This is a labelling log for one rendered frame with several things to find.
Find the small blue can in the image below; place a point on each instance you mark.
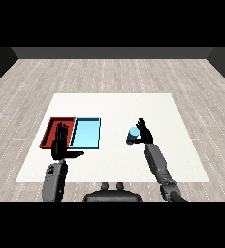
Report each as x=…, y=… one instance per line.
x=132, y=136

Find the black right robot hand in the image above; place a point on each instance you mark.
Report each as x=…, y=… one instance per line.
x=145, y=134

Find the red shallow open box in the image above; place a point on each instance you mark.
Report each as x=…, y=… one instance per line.
x=54, y=132

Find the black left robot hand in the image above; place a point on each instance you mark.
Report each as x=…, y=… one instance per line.
x=59, y=147

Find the light blue shallow open box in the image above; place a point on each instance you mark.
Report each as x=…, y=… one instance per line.
x=86, y=133

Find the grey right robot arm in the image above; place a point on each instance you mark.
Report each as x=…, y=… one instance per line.
x=160, y=171

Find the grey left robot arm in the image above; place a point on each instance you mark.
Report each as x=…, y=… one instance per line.
x=54, y=180

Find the dark grey robot body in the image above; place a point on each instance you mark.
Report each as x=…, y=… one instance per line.
x=112, y=195

